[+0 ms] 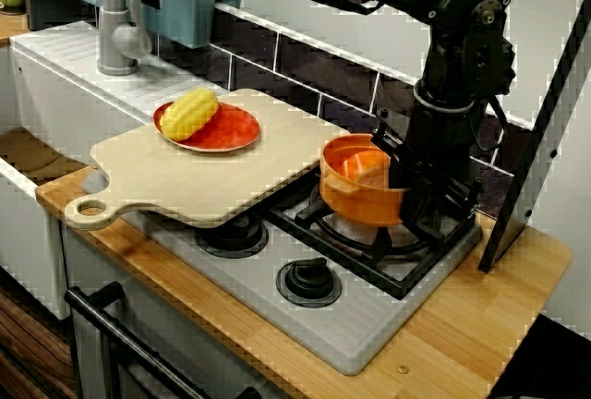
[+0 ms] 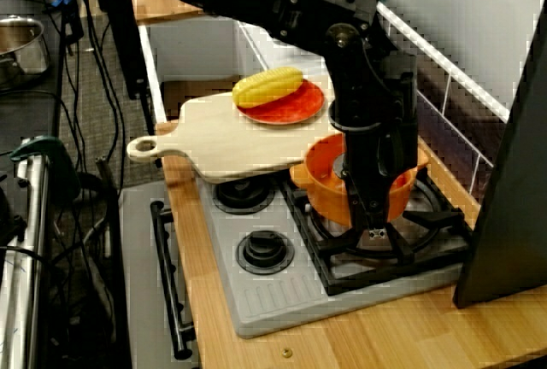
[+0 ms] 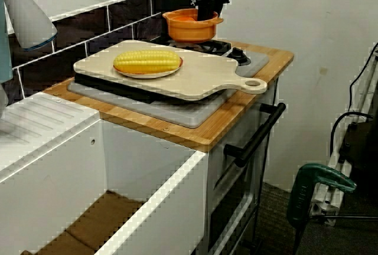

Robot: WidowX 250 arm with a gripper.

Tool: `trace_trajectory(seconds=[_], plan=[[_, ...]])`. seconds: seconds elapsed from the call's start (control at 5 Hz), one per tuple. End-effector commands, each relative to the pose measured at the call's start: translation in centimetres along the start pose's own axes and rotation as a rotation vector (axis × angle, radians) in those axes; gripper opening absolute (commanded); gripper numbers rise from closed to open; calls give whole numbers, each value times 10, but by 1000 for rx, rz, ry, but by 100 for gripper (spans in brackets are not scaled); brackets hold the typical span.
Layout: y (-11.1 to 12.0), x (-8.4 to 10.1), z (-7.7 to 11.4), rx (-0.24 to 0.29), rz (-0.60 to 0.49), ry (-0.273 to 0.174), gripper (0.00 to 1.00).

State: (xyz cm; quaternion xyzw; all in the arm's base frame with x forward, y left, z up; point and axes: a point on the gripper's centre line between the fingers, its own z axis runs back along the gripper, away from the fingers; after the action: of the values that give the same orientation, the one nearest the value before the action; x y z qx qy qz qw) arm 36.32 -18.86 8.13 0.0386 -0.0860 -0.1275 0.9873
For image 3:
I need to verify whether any wooden countertop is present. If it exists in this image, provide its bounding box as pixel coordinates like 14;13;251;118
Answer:
44;41;295;153

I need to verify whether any teal box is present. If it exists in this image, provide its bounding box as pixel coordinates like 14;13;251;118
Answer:
0;0;14;83

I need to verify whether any white toy oven front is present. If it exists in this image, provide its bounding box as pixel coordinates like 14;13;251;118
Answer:
206;77;280;254

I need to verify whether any red round plate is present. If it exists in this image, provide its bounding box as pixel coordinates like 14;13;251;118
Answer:
112;57;184;79

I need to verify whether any grey toy faucet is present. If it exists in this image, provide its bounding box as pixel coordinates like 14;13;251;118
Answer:
0;82;10;133

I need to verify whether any silver aluminium rail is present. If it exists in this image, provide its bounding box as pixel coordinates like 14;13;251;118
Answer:
311;55;378;227

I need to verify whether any brown cardboard sheet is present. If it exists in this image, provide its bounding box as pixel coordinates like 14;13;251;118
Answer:
19;189;146;255

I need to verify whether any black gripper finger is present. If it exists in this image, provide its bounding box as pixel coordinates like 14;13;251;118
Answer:
208;0;221;19
197;1;209;21

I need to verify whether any light wooden cutting board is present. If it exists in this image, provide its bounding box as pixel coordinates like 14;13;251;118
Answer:
73;40;268;102

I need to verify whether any black device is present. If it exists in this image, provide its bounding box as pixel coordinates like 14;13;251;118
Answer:
338;119;378;185

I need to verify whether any black burner grate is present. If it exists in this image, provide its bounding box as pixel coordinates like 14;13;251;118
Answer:
147;38;233;55

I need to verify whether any yellow toy corn cob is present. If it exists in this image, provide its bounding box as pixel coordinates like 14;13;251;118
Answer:
113;49;181;74

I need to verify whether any black oven door handle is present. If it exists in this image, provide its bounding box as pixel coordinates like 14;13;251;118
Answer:
223;102;286;168

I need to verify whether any orange toy pot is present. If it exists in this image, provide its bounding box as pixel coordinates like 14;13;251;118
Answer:
162;8;224;44

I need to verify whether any white toy sink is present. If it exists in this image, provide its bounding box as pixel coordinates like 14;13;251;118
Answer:
0;91;209;255

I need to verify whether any black floor cable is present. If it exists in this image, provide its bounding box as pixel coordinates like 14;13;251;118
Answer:
330;41;378;152

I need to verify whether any green clamp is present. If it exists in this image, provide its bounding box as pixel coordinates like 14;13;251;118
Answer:
286;162;357;232

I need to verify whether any black stove knob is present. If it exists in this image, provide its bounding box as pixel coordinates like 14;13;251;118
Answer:
226;47;252;67

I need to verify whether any grey toy stove top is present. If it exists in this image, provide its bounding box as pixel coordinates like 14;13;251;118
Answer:
67;42;271;129

